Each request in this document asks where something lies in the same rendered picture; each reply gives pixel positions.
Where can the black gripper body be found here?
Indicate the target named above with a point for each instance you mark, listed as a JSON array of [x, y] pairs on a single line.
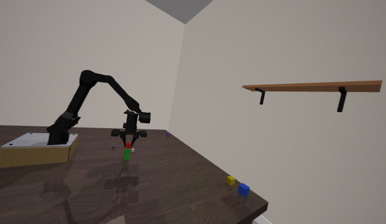
[[130, 130]]

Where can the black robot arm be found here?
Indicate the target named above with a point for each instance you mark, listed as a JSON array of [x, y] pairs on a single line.
[[59, 131]]

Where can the blue block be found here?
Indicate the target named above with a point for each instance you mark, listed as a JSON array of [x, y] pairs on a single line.
[[243, 189]]

